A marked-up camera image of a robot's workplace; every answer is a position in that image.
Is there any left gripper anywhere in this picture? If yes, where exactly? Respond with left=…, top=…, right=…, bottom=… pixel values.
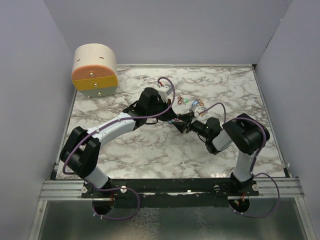
left=146, top=97, right=177, bottom=122

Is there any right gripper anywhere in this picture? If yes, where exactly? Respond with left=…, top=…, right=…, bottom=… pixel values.
left=171, top=112, right=211, bottom=140

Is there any red carabiner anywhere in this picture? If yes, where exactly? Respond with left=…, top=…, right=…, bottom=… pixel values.
left=177, top=96, right=183, bottom=105

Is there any blue key tag with key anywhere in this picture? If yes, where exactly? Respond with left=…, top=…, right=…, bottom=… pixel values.
left=191, top=100, right=199, bottom=107

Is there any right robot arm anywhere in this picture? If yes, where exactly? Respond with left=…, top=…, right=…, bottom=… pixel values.
left=172, top=113, right=270, bottom=196

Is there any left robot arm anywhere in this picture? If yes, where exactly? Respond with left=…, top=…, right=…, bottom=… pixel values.
left=59, top=85, right=177, bottom=198

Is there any round three-drawer storage box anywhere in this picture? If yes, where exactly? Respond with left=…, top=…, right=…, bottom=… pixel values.
left=71, top=43, right=119, bottom=98

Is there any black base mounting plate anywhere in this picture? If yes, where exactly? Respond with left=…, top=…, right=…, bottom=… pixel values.
left=81, top=177, right=259, bottom=208

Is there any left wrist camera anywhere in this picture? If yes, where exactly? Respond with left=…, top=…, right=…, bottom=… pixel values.
left=155, top=84, right=173, bottom=102

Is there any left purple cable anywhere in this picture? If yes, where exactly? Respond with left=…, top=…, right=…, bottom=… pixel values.
left=62, top=76, right=176, bottom=221

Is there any aluminium rail frame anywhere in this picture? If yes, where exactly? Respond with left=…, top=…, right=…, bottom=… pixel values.
left=39, top=177, right=305, bottom=201

